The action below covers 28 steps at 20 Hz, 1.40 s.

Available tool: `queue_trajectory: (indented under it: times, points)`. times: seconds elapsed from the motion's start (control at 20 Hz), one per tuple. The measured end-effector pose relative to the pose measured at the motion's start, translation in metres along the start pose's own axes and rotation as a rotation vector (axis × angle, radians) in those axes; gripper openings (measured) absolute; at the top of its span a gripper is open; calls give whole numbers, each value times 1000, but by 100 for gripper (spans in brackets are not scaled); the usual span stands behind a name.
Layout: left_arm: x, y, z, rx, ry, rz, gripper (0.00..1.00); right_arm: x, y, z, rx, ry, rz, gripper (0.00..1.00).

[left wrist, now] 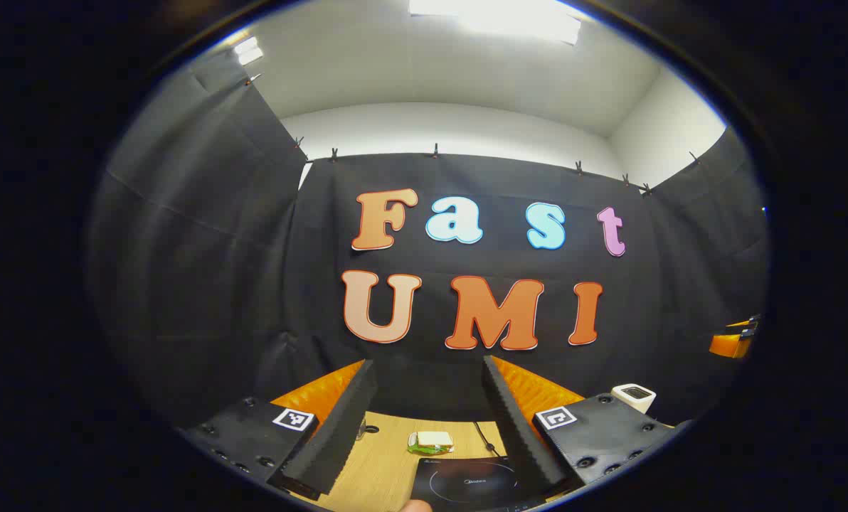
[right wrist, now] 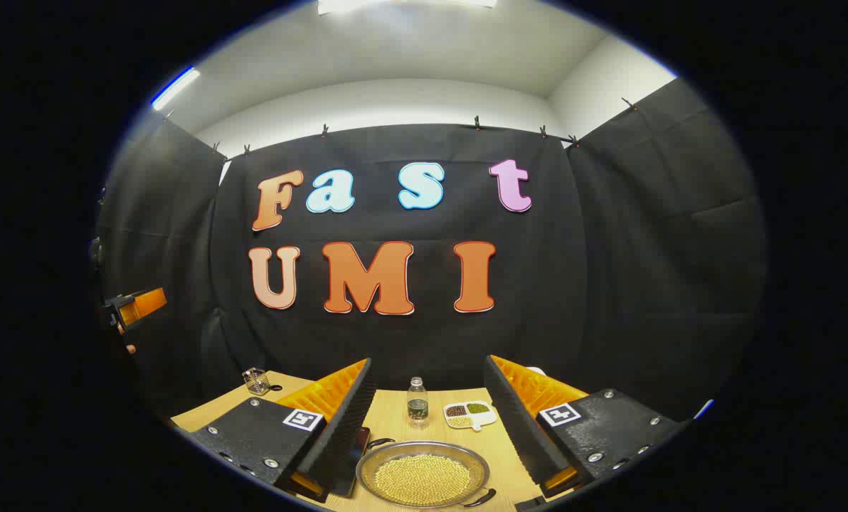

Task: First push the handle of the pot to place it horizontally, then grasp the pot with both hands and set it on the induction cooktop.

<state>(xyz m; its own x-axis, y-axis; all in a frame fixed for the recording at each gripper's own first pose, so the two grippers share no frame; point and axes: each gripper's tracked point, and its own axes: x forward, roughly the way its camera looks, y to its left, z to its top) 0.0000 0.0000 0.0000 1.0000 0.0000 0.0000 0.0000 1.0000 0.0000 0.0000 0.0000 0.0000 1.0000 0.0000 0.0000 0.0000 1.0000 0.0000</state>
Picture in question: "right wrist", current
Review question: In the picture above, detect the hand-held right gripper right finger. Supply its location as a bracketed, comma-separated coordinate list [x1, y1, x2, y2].
[483, 355, 688, 498]

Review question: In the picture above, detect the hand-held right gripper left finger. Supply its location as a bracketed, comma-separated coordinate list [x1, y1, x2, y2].
[182, 358, 378, 502]

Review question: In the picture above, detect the steel pot with black handles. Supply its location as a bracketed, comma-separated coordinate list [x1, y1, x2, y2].
[355, 437, 497, 509]

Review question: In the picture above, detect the pile of soybeans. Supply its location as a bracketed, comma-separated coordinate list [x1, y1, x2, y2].
[374, 455, 472, 506]

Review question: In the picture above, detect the white divided bean plate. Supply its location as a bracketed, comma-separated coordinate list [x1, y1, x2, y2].
[443, 400, 498, 432]

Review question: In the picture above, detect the clear plastic water bottle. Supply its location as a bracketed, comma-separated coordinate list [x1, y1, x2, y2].
[407, 377, 430, 425]

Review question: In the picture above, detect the row of black clips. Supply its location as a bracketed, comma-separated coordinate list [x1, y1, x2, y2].
[211, 97, 638, 156]

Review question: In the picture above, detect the ceiling light panel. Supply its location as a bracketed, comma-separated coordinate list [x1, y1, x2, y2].
[317, 0, 497, 15]

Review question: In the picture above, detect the small metal wire holder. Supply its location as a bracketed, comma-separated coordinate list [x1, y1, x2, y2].
[242, 368, 282, 397]

